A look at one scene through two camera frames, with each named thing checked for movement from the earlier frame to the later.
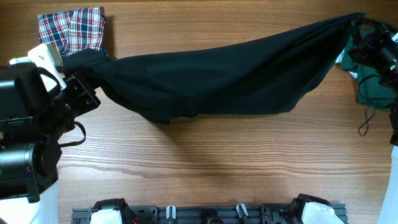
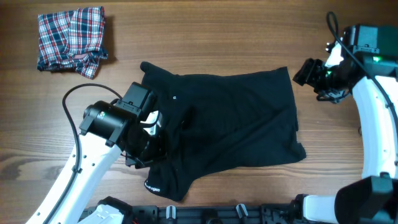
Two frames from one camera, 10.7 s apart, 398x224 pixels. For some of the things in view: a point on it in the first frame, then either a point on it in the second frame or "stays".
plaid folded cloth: (72, 31) stays
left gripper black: (90, 101) → (159, 154)
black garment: (278, 73) → (221, 121)
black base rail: (205, 214) stays
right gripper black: (365, 45) → (308, 73)
